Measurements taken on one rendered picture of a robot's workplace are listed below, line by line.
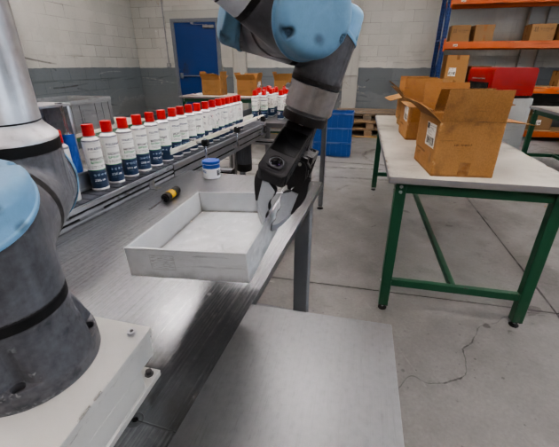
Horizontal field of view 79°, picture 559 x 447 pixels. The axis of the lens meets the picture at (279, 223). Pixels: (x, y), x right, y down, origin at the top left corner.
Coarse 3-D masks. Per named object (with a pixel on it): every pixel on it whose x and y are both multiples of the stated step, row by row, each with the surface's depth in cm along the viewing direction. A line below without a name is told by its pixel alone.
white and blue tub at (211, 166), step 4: (204, 160) 137; (208, 160) 137; (212, 160) 137; (216, 160) 137; (204, 164) 135; (208, 164) 134; (212, 164) 134; (216, 164) 135; (204, 168) 136; (208, 168) 135; (212, 168) 135; (216, 168) 136; (204, 172) 137; (208, 172) 136; (212, 172) 136; (216, 172) 136; (204, 176) 138; (208, 176) 136; (212, 176) 136; (216, 176) 137
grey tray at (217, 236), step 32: (224, 192) 75; (160, 224) 62; (192, 224) 72; (224, 224) 70; (256, 224) 69; (128, 256) 54; (160, 256) 52; (192, 256) 51; (224, 256) 50; (256, 256) 54
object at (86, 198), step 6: (156, 168) 134; (162, 168) 134; (144, 174) 126; (126, 180) 119; (132, 180) 119; (114, 186) 113; (120, 186) 113; (84, 192) 108; (90, 192) 108; (96, 192) 108; (102, 192) 108; (108, 192) 108; (84, 198) 103; (90, 198) 103; (96, 198) 104; (78, 204) 99
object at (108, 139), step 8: (104, 120) 109; (104, 128) 108; (104, 136) 108; (112, 136) 109; (104, 144) 109; (112, 144) 110; (104, 152) 111; (112, 152) 111; (112, 160) 112; (120, 160) 114; (112, 168) 112; (120, 168) 114; (112, 176) 114; (120, 176) 115
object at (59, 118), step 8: (40, 112) 103; (48, 112) 104; (56, 112) 103; (64, 112) 102; (48, 120) 105; (56, 120) 104; (64, 120) 100; (56, 128) 105; (64, 128) 104; (72, 128) 104; (80, 176) 106; (88, 176) 108; (80, 184) 106; (88, 184) 109
